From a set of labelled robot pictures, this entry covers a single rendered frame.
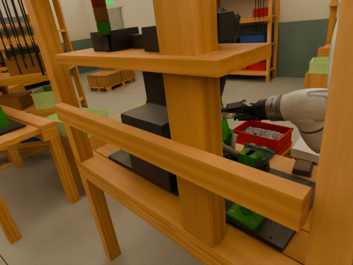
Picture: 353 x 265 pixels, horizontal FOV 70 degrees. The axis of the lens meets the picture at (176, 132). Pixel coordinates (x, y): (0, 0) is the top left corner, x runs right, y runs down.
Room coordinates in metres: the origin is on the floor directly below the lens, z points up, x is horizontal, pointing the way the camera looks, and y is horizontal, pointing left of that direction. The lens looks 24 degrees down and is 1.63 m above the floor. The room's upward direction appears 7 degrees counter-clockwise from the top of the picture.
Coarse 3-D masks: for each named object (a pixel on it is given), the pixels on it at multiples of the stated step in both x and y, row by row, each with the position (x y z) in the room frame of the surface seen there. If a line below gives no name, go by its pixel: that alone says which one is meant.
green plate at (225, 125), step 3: (222, 102) 1.15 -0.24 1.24; (222, 105) 1.14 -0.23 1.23; (222, 120) 1.11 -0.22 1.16; (225, 120) 1.12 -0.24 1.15; (222, 123) 1.11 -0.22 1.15; (225, 123) 1.12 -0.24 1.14; (222, 126) 1.10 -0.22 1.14; (225, 126) 1.11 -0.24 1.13; (228, 126) 1.12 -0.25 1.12; (222, 129) 1.09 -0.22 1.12; (225, 129) 1.11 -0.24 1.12; (228, 129) 1.12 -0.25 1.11; (222, 132) 1.09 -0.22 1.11; (225, 132) 1.10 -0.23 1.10; (222, 135) 1.08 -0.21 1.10; (225, 135) 1.09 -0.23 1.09; (222, 138) 1.07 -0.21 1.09; (225, 138) 1.09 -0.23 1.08
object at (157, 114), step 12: (144, 108) 1.20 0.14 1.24; (156, 108) 1.18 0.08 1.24; (132, 120) 1.10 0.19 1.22; (144, 120) 1.04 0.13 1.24; (156, 120) 1.02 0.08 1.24; (168, 120) 1.00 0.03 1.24; (156, 132) 0.98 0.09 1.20; (168, 132) 0.97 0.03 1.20; (132, 156) 1.15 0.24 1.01; (132, 168) 1.17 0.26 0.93; (144, 168) 1.09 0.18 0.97; (156, 168) 1.01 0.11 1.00; (156, 180) 1.03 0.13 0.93; (168, 180) 0.96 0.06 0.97
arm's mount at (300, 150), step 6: (300, 138) 1.31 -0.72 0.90; (294, 144) 1.25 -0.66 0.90; (300, 144) 1.25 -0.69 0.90; (294, 150) 1.20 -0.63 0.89; (300, 150) 1.18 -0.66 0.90; (306, 150) 1.18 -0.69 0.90; (312, 150) 1.17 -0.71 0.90; (294, 156) 1.20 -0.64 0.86; (300, 156) 1.18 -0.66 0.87; (306, 156) 1.16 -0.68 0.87; (312, 156) 1.14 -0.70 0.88; (318, 156) 1.12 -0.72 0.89; (318, 162) 1.12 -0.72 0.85
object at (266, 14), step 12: (216, 0) 7.11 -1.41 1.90; (276, 0) 6.13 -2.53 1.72; (264, 12) 5.91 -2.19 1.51; (276, 12) 6.12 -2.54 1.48; (276, 24) 6.11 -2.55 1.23; (240, 36) 6.29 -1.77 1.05; (252, 36) 6.07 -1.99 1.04; (264, 36) 5.87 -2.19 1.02; (276, 36) 6.11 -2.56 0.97; (276, 48) 6.11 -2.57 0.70; (264, 60) 6.29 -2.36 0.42; (276, 60) 6.14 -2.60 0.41; (240, 72) 6.20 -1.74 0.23; (252, 72) 6.00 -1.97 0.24; (264, 72) 5.85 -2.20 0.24
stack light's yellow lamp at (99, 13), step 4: (96, 8) 1.00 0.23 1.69; (100, 8) 1.00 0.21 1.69; (104, 8) 1.01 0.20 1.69; (96, 12) 1.00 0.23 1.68; (100, 12) 1.00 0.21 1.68; (104, 12) 1.00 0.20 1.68; (96, 16) 1.00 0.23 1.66; (100, 16) 1.00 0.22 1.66; (104, 16) 1.00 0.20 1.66; (108, 16) 1.02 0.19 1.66; (96, 20) 1.01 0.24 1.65; (100, 20) 1.00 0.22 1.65; (104, 20) 1.00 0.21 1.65; (108, 20) 1.02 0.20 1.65
